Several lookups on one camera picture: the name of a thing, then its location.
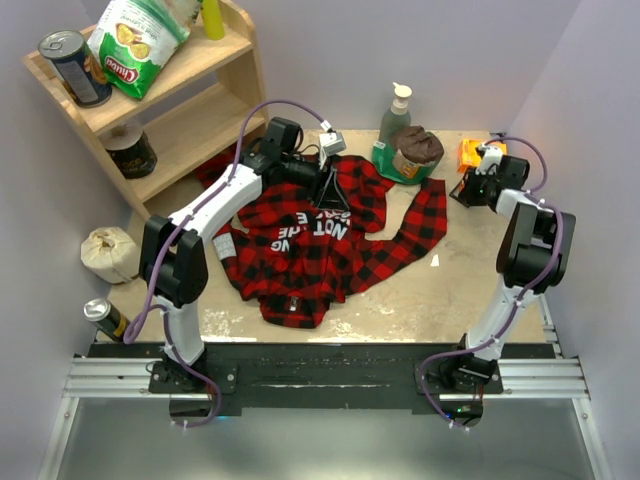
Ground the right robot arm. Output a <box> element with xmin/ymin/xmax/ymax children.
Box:
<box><xmin>439</xmin><ymin>146</ymin><xmax>576</xmax><ymax>393</ymax></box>

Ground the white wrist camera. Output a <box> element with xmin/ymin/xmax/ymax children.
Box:
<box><xmin>318</xmin><ymin>132</ymin><xmax>346</xmax><ymax>170</ymax></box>
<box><xmin>476</xmin><ymin>143</ymin><xmax>504</xmax><ymax>175</ymax></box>

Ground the black square frame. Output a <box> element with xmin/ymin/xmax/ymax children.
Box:
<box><xmin>449</xmin><ymin>173</ymin><xmax>470</xmax><ymax>208</ymax></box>

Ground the orange snack box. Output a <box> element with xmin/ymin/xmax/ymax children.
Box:
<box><xmin>457</xmin><ymin>139</ymin><xmax>507</xmax><ymax>173</ymax></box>

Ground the red black plaid shirt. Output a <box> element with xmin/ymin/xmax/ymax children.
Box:
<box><xmin>213</xmin><ymin>155</ymin><xmax>447</xmax><ymax>329</ymax></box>

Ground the black gold drink can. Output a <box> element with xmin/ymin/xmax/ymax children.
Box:
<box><xmin>83</xmin><ymin>298</ymin><xmax>130</xmax><ymax>343</ymax></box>

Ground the black paper-topped jar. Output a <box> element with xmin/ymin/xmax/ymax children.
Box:
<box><xmin>100</xmin><ymin>121</ymin><xmax>157</xmax><ymax>179</ymax></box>

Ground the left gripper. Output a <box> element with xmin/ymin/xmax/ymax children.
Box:
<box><xmin>281</xmin><ymin>150</ymin><xmax>349</xmax><ymax>211</ymax></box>

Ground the green soap dispenser bottle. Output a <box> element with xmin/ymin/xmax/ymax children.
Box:
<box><xmin>378</xmin><ymin>82</ymin><xmax>412</xmax><ymax>144</ymax></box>

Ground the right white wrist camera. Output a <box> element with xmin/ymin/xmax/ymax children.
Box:
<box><xmin>476</xmin><ymin>143</ymin><xmax>504</xmax><ymax>175</ymax></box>

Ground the blue tin can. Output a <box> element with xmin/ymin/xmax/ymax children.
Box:
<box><xmin>38</xmin><ymin>30</ymin><xmax>112</xmax><ymax>108</ymax></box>

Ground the aluminium rail frame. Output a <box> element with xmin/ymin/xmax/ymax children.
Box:
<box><xmin>40</xmin><ymin>338</ymin><xmax>613</xmax><ymax>479</ymax></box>

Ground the green pouch with brown top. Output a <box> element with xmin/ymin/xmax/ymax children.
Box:
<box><xmin>372</xmin><ymin>126</ymin><xmax>444</xmax><ymax>185</ymax></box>

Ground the white cloth sack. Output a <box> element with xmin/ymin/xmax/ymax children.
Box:
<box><xmin>80</xmin><ymin>227</ymin><xmax>140</xmax><ymax>284</ymax></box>

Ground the yellow bottle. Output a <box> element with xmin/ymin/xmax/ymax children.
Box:
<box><xmin>201</xmin><ymin>0</ymin><xmax>225</xmax><ymax>40</ymax></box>

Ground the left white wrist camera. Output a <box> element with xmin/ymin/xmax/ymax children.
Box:
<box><xmin>318</xmin><ymin>132</ymin><xmax>346</xmax><ymax>170</ymax></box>

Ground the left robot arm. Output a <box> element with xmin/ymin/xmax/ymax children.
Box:
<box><xmin>136</xmin><ymin>117</ymin><xmax>348</xmax><ymax>392</ymax></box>

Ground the green chips bag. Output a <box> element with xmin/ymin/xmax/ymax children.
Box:
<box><xmin>88</xmin><ymin>0</ymin><xmax>201</xmax><ymax>100</ymax></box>

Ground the wooden shelf unit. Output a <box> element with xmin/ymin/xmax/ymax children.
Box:
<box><xmin>23</xmin><ymin>1</ymin><xmax>269</xmax><ymax>221</ymax></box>

